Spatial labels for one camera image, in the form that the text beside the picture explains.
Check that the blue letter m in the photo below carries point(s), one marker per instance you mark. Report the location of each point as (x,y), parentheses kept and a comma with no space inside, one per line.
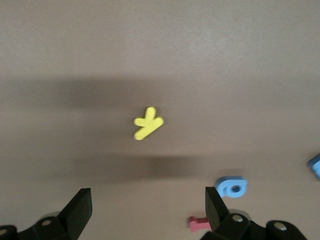
(315,165)

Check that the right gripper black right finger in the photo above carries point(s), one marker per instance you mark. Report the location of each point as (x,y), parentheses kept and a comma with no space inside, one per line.
(225,227)

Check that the brown table cover mat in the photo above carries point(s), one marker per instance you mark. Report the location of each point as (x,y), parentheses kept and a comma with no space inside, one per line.
(75,50)

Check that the blue letter a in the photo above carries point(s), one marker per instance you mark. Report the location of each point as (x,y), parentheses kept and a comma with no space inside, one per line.
(225,186)

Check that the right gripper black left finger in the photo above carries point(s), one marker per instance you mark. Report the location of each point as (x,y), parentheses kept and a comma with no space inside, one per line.
(75,220)

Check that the red letter r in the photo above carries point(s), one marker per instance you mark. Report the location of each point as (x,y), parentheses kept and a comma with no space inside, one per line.
(197,223)

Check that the yellow letter k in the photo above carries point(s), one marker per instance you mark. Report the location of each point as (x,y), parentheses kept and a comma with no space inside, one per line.
(147,123)

